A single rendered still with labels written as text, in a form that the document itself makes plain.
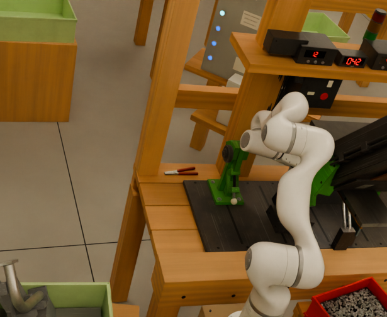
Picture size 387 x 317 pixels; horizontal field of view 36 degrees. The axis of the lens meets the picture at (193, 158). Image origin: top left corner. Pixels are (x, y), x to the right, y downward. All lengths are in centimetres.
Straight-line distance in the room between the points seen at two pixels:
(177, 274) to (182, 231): 25
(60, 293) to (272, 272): 74
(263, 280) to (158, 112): 94
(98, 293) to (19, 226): 153
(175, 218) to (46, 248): 117
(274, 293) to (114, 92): 318
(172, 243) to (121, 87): 267
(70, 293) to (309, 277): 80
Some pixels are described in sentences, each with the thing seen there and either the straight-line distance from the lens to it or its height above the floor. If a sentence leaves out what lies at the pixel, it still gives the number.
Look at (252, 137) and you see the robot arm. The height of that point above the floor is 132.
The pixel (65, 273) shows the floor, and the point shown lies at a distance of 332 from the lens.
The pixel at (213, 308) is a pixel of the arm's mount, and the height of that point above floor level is 95.
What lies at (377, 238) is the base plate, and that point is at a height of 90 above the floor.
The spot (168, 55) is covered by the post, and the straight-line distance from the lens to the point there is 227.
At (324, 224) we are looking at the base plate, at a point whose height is 90.
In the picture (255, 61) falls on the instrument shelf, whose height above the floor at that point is 154.
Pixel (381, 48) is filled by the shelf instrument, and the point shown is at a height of 162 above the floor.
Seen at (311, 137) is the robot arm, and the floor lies 159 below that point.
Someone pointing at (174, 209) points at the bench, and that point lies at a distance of 248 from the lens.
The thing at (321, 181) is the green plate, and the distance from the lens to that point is 240.
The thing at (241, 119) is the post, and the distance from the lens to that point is 253.
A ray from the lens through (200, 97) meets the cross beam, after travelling 252.
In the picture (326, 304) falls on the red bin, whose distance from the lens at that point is 237.
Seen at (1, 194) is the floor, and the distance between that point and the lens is 374.
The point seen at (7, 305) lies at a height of 106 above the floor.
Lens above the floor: 253
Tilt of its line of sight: 37 degrees down
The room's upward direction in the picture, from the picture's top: 16 degrees clockwise
